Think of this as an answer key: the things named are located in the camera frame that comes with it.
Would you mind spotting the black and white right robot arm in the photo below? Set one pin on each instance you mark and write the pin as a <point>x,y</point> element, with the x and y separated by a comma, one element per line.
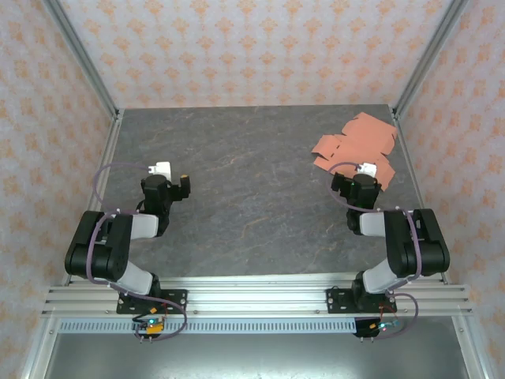
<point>414,245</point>

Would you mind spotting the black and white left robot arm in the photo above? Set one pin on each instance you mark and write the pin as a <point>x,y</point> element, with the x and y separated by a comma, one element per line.
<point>114,252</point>

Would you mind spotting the aluminium side rail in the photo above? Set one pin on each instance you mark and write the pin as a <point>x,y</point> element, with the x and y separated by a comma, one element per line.
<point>409,158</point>
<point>105,158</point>

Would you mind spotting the orange paper box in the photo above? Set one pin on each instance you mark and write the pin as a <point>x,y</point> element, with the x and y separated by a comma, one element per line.
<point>367,134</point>

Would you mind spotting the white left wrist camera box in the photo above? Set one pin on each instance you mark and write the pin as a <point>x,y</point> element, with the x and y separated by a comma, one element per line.
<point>162,169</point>

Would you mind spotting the aluminium base rail beam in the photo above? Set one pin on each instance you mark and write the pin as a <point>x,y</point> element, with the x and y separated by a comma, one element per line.
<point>256,300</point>

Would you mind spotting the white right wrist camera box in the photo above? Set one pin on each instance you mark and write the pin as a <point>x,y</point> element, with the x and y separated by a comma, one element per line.
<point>369,169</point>

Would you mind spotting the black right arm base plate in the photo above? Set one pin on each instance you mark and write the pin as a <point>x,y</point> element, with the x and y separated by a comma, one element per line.
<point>339,302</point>

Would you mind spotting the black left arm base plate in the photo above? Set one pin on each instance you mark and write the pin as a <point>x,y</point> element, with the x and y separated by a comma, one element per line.
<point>175,300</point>

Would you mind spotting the grey metal panel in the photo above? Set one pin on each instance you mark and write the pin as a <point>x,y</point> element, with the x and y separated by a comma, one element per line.
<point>252,359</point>

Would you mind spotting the aluminium lower frame rail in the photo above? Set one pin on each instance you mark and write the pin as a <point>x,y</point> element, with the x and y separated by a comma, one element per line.
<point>471,355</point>
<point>37,355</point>

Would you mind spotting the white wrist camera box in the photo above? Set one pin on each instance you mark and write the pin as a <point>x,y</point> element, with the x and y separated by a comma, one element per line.
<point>369,169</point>
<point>162,169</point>

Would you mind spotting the aluminium frame post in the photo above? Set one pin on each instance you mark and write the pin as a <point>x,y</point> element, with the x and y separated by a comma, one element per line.
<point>84,59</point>
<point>427,59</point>

